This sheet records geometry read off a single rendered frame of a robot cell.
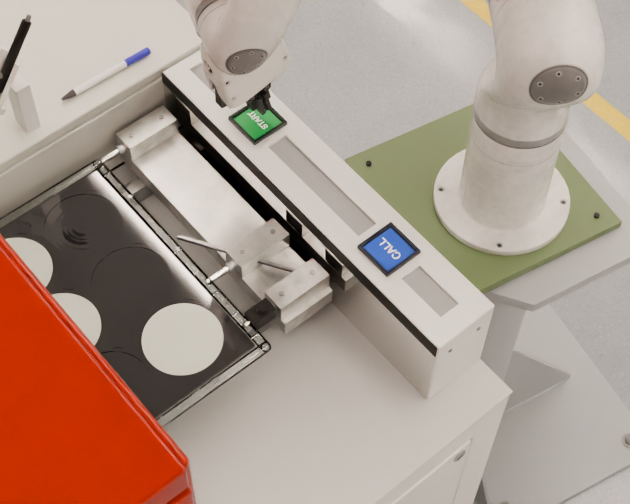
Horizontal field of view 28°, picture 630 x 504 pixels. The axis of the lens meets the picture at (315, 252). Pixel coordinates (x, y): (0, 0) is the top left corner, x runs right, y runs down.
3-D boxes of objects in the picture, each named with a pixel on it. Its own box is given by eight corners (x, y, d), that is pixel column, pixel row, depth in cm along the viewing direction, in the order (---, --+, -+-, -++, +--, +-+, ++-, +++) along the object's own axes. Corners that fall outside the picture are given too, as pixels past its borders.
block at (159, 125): (132, 161, 172) (129, 148, 169) (117, 146, 173) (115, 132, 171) (179, 132, 175) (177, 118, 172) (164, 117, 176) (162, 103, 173)
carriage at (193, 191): (285, 335, 161) (285, 324, 158) (120, 158, 176) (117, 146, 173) (332, 301, 164) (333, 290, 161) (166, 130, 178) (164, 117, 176)
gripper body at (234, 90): (218, 70, 145) (237, 119, 155) (285, 16, 146) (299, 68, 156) (179, 32, 148) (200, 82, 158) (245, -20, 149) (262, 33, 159)
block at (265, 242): (242, 278, 162) (241, 266, 159) (225, 261, 163) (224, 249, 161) (289, 245, 165) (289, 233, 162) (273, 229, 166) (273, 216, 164)
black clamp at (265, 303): (255, 332, 157) (254, 322, 155) (244, 320, 158) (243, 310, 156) (276, 317, 159) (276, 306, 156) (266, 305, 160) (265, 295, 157)
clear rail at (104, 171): (264, 356, 155) (264, 351, 154) (91, 166, 170) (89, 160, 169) (273, 350, 155) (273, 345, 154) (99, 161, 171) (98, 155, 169)
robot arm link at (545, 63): (559, 76, 164) (595, -67, 144) (583, 188, 153) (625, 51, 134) (467, 78, 163) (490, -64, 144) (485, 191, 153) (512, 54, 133)
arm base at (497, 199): (504, 127, 183) (523, 37, 168) (597, 210, 175) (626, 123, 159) (405, 189, 176) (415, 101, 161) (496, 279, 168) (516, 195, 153)
